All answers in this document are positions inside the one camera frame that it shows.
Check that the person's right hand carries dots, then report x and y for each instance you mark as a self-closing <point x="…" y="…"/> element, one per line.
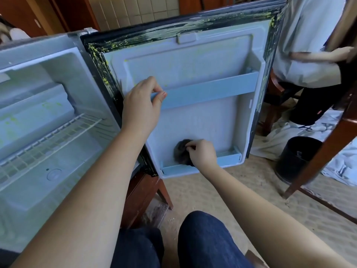
<point x="205" y="156"/>

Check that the person's left hand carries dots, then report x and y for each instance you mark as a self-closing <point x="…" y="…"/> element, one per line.
<point x="140" y="111"/>

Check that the dark grey cloth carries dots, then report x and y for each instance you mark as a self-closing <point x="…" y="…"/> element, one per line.
<point x="181" y="153"/>

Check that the fridge door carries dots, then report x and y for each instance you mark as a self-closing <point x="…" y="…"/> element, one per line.
<point x="195" y="58"/>

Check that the person's right forearm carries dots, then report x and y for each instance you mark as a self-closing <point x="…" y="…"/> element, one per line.
<point x="273" y="226"/>

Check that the person's left forearm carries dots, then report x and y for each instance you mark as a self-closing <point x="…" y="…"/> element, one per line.
<point x="78" y="215"/>

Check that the person's dark trousers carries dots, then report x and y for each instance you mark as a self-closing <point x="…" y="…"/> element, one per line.
<point x="206" y="242"/>

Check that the dark red wooden stand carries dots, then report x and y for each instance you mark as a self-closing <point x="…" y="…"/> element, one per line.
<point x="139" y="198"/>

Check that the black plastic bucket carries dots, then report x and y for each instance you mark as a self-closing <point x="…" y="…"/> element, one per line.
<point x="298" y="162"/>

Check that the black seat wooden armchair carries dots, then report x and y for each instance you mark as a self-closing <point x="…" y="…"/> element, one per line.
<point x="274" y="92"/>

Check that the beige padded headboard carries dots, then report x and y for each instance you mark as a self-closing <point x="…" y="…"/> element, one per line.
<point x="134" y="11"/>

